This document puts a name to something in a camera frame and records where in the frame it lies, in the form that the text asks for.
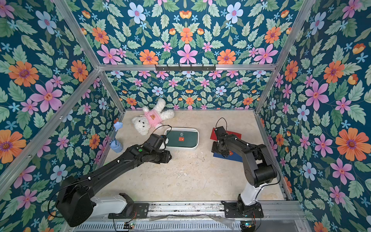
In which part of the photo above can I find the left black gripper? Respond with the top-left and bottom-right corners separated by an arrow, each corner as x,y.
149,149 -> 175,163

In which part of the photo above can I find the red envelope gold sticker back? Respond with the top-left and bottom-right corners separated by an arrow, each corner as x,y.
210,128 -> 242,141

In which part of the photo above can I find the navy blue envelope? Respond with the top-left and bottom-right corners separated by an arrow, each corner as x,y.
213,151 -> 243,162

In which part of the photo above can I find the dark green envelope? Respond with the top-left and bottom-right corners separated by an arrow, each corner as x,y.
167,130 -> 199,148

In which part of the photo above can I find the white plastic storage box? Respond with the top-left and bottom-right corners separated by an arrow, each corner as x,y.
165,127 -> 200,151

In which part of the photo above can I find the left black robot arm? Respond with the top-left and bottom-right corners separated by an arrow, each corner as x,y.
56,134 -> 172,227

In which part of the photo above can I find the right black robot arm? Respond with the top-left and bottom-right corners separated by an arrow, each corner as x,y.
211,126 -> 277,188

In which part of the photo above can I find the white teddy bear pink shirt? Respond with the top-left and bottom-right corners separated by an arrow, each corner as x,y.
132,98 -> 175,135

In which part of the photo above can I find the small green circuit board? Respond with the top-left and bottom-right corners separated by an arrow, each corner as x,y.
240,221 -> 256,232

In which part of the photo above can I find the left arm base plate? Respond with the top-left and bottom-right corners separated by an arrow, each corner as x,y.
108,203 -> 149,219

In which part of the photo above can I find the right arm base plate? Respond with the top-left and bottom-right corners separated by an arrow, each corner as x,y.
221,201 -> 264,218

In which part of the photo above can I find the aluminium front rail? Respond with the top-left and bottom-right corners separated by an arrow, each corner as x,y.
73,201 -> 305,227

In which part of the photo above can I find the black hook rail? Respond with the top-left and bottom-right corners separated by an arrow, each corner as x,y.
155,64 -> 216,72

